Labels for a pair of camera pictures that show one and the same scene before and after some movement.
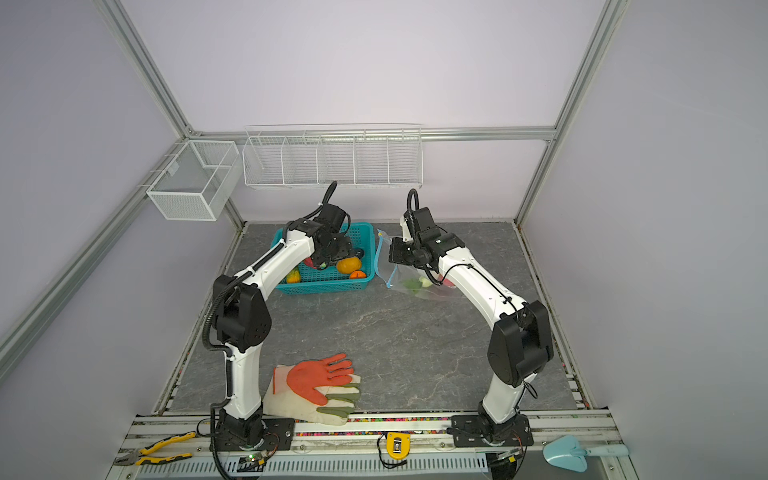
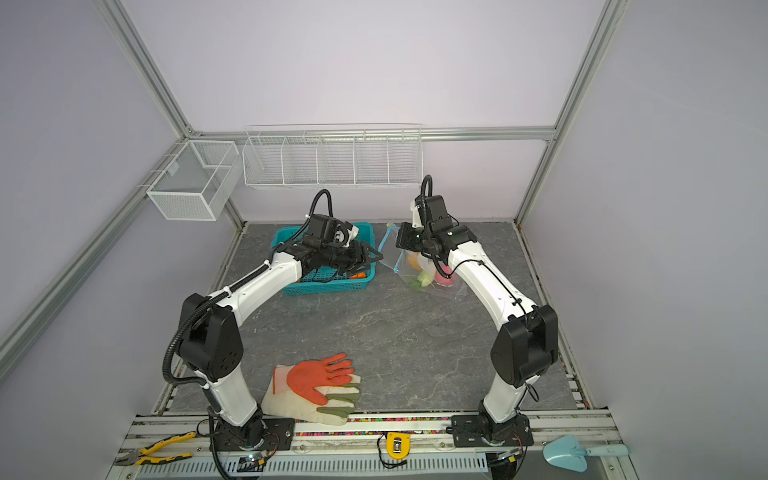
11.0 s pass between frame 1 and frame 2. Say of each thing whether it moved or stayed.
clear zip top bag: moved
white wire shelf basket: stayed
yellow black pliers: stayed
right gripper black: moved
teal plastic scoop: stayed
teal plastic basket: stayed
